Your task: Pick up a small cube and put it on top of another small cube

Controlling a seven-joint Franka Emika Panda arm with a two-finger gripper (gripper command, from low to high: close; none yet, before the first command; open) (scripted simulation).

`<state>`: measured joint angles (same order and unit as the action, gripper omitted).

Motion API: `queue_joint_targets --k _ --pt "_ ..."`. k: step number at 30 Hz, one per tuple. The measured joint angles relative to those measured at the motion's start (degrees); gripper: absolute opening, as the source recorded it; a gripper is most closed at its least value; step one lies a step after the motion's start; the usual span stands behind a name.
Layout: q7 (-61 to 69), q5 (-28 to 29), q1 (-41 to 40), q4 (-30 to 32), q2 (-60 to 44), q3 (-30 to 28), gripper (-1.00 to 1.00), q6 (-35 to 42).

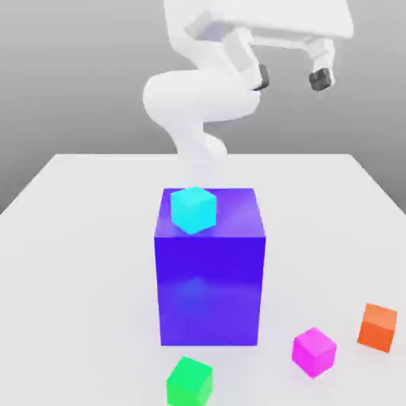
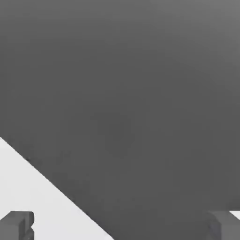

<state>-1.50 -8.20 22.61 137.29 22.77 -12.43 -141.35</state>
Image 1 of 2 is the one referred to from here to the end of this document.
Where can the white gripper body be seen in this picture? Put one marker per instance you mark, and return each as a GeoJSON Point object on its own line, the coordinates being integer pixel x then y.
{"type": "Point", "coordinates": [285, 16]}

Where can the small cyan cube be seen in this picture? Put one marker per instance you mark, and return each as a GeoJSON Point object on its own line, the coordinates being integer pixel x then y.
{"type": "Point", "coordinates": [193, 209]}

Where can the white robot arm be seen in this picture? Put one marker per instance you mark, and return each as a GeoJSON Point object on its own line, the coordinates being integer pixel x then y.
{"type": "Point", "coordinates": [190, 98]}

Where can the small magenta cube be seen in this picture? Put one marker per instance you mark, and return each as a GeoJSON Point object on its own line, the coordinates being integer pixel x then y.
{"type": "Point", "coordinates": [314, 352]}

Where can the small orange cube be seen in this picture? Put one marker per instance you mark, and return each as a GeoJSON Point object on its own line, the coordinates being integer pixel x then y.
{"type": "Point", "coordinates": [376, 328]}

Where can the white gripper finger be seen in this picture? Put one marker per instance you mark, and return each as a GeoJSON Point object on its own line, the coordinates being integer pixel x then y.
{"type": "Point", "coordinates": [322, 77]}
{"type": "Point", "coordinates": [245, 54]}

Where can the small green cube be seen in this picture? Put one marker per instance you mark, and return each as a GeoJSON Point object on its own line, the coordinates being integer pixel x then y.
{"type": "Point", "coordinates": [188, 382]}

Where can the large blue box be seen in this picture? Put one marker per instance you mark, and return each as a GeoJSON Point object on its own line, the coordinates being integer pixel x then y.
{"type": "Point", "coordinates": [209, 285]}

